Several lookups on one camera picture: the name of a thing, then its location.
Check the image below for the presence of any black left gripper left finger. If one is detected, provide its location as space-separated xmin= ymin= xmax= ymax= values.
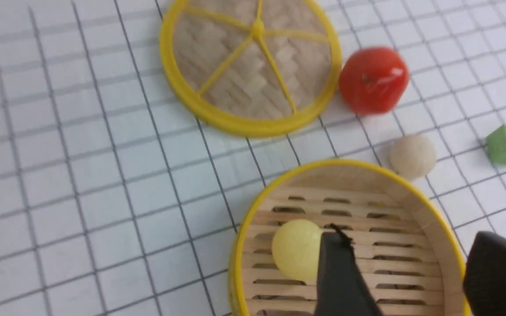
xmin=314 ymin=224 xmax=383 ymax=316

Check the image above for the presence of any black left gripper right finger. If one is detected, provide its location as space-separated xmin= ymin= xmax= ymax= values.
xmin=463 ymin=231 xmax=506 ymax=316

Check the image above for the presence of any pale yellow bun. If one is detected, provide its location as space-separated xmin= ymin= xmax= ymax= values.
xmin=271 ymin=219 xmax=323 ymax=283

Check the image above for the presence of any bamboo steamer tray yellow rim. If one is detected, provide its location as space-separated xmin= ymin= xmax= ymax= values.
xmin=228 ymin=159 xmax=472 ymax=316

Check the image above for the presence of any woven bamboo steamer lid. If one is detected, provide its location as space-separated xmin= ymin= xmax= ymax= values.
xmin=159 ymin=0 xmax=343 ymax=138

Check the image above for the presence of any beige bun near red apple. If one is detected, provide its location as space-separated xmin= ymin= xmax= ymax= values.
xmin=388 ymin=134 xmax=437 ymax=181

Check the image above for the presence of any red toy apple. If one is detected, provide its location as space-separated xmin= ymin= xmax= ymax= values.
xmin=339 ymin=46 xmax=410 ymax=116

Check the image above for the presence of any white grid tablecloth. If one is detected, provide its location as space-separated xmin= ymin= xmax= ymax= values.
xmin=0 ymin=0 xmax=506 ymax=316

